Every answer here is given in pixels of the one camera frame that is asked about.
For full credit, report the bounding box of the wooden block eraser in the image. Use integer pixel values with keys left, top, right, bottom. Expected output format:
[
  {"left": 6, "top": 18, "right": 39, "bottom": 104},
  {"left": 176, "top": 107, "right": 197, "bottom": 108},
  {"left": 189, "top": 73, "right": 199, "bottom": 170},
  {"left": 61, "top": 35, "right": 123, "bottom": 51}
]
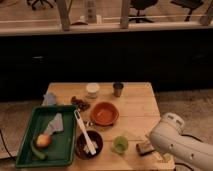
[{"left": 136, "top": 141, "right": 155, "bottom": 156}]

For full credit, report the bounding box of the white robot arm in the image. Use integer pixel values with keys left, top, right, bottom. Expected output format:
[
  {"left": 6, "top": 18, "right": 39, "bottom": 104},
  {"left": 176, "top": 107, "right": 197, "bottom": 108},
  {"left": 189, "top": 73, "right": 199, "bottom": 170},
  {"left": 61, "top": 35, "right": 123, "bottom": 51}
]
[{"left": 149, "top": 113, "right": 213, "bottom": 171}]

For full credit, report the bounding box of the red bowl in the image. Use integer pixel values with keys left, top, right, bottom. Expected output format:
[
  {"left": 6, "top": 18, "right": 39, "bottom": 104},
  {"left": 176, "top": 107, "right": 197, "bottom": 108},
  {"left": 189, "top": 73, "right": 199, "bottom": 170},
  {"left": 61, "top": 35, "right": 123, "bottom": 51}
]
[{"left": 90, "top": 102, "right": 119, "bottom": 126}]

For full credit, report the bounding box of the dark brown bowl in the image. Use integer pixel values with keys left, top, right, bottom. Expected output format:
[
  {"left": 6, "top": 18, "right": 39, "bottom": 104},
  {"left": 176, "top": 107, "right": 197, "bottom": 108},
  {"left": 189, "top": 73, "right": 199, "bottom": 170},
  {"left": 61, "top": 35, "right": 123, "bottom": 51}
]
[{"left": 75, "top": 129, "right": 104, "bottom": 160}]

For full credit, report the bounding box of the dark metal cup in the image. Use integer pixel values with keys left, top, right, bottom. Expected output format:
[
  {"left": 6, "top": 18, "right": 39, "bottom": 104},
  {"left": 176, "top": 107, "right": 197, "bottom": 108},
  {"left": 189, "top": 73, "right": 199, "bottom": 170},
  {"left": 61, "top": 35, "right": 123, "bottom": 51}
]
[{"left": 113, "top": 82, "right": 124, "bottom": 97}]

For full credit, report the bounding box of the white cup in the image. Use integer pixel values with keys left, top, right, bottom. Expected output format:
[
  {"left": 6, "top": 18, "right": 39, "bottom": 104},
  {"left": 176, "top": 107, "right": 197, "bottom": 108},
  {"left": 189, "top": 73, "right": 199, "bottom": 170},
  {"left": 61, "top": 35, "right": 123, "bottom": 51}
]
[{"left": 86, "top": 83, "right": 100, "bottom": 98}]

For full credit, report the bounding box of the brown dried fruit pile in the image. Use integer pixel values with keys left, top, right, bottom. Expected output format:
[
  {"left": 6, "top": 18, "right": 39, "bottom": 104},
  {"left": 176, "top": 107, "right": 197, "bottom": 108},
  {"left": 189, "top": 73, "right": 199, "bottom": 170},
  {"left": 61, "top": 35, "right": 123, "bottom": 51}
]
[{"left": 71, "top": 96, "right": 90, "bottom": 111}]

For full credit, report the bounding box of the small metal object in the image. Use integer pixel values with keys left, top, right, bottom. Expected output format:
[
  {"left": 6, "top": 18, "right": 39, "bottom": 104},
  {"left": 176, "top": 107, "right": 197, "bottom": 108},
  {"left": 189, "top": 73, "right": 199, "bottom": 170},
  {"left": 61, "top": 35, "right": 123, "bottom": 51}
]
[{"left": 84, "top": 121, "right": 94, "bottom": 127}]

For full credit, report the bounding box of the blue crumpled cloth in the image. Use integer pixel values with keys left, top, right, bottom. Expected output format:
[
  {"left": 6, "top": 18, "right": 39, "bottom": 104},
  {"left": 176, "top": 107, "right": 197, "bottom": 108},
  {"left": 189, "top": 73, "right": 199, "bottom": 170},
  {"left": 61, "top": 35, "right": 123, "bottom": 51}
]
[{"left": 42, "top": 93, "right": 56, "bottom": 106}]

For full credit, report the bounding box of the green plastic cup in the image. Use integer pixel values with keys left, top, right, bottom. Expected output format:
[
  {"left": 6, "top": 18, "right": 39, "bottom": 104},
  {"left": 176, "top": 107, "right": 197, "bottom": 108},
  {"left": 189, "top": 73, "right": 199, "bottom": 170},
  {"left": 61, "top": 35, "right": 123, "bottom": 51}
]
[{"left": 112, "top": 136, "right": 129, "bottom": 154}]

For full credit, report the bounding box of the white spatula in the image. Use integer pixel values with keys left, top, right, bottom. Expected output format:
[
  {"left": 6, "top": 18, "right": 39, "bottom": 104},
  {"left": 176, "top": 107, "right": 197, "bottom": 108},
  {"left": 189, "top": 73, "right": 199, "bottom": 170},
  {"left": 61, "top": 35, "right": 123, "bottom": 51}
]
[{"left": 74, "top": 110, "right": 96, "bottom": 155}]

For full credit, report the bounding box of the grey cloth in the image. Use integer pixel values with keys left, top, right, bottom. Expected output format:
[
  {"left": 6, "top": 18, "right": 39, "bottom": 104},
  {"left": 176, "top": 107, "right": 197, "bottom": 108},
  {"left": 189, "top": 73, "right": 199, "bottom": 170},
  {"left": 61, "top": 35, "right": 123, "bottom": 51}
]
[{"left": 44, "top": 113, "right": 64, "bottom": 135}]

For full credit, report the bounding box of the green plastic tray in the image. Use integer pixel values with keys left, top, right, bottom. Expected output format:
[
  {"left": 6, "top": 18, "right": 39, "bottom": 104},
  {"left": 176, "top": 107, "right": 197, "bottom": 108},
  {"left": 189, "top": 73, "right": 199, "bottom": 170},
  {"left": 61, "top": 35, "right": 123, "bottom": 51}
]
[{"left": 15, "top": 105, "right": 76, "bottom": 168}]

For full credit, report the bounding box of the red yellow apple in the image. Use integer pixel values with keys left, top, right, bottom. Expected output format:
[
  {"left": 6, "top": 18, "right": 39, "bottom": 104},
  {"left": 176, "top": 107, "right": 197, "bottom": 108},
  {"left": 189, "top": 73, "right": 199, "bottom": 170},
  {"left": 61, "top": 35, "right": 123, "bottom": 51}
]
[{"left": 36, "top": 134, "right": 51, "bottom": 148}]

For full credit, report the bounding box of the black office chair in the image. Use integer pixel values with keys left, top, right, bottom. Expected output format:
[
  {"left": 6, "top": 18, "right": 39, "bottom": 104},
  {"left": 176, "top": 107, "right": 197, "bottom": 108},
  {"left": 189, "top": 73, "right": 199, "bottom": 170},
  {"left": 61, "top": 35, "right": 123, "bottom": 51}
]
[
  {"left": 26, "top": 0, "right": 54, "bottom": 11},
  {"left": 171, "top": 0, "right": 203, "bottom": 22},
  {"left": 129, "top": 0, "right": 158, "bottom": 23}
]

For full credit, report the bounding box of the green cucumber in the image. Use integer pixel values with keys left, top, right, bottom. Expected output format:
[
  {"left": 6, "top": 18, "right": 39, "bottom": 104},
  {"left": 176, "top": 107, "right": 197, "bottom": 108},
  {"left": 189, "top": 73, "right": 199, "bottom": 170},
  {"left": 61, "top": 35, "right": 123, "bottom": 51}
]
[{"left": 30, "top": 141, "right": 47, "bottom": 160}]

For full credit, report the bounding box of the black office chair left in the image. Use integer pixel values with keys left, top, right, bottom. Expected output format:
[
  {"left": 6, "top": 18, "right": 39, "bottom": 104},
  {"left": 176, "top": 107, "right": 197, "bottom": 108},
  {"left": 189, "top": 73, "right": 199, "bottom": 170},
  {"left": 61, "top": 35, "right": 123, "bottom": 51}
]
[{"left": 26, "top": 0, "right": 54, "bottom": 11}]

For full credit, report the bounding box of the black office chair right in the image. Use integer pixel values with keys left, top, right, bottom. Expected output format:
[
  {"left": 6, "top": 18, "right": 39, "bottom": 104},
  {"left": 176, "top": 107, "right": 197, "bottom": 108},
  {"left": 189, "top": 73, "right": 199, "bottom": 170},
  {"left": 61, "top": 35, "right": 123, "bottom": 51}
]
[{"left": 171, "top": 0, "right": 203, "bottom": 22}]

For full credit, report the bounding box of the black cable left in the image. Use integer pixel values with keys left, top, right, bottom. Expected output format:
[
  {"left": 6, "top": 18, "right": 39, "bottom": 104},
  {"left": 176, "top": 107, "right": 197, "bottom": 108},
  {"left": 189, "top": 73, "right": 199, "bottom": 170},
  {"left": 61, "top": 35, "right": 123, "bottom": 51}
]
[{"left": 0, "top": 129, "right": 16, "bottom": 162}]

